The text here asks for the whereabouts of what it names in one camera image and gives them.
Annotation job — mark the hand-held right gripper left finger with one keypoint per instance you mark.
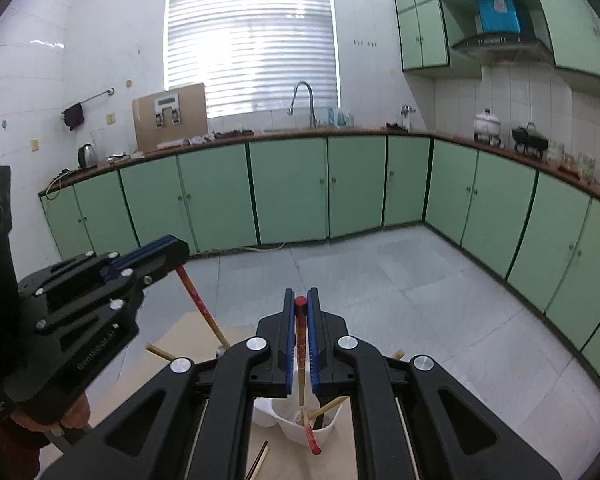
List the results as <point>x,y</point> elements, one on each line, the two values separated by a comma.
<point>291,340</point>

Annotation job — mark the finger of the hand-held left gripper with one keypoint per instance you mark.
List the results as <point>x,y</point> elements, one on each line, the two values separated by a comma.
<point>140,255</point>
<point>130,287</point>

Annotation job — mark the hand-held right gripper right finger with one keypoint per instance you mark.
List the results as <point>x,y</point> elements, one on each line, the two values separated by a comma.
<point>312,345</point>

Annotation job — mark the red floral chopstick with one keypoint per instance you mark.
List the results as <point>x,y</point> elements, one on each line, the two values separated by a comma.
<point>200,305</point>
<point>300,310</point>

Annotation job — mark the white plastic container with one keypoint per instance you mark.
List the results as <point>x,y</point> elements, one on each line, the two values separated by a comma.
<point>325,432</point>
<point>265,412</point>

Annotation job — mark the person's left hand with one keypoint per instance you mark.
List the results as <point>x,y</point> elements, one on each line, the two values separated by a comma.
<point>77,412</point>

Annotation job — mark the black chopstick with metal band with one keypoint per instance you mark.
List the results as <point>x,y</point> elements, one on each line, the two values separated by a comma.
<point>264,447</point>

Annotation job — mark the steel electric kettle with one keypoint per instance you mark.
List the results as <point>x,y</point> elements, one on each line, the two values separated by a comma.
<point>86,157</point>

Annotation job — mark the person's dark red clothing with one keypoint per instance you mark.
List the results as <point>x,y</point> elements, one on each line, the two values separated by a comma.
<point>5,445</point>

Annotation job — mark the cardboard box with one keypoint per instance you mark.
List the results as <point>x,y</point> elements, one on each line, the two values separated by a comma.
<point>190,110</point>

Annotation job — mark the dark hanging cloth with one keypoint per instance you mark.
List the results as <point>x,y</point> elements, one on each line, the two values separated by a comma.
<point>74,116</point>

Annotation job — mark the green kitchen base cabinets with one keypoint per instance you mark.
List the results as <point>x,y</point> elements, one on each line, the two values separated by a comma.
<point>290,185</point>

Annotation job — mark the bottles by sink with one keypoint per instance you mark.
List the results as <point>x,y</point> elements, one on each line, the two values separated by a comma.
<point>340,117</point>

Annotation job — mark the metal kitchen faucet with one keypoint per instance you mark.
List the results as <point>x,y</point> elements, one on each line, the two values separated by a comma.
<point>311,105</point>

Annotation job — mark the white window blinds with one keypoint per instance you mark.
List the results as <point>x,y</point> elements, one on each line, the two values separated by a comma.
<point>250,45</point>

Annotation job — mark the white lidded pot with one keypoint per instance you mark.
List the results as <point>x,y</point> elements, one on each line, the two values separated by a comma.
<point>486,125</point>

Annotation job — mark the black wok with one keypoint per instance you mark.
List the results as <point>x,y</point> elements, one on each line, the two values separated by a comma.
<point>529,137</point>

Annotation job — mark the glass jar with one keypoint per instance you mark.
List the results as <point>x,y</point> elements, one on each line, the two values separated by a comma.
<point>585,165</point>

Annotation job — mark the steel range hood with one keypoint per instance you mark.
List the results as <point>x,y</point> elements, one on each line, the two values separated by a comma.
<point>500,47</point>

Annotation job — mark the blue box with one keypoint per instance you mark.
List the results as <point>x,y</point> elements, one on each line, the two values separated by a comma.
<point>500,15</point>

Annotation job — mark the metal towel rail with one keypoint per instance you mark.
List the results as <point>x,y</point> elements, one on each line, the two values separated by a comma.
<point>95,97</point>

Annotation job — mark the metal wall tap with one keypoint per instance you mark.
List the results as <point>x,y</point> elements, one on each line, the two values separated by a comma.
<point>406,115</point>

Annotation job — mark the green wall cabinets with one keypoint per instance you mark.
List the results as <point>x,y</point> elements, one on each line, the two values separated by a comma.
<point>425,35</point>

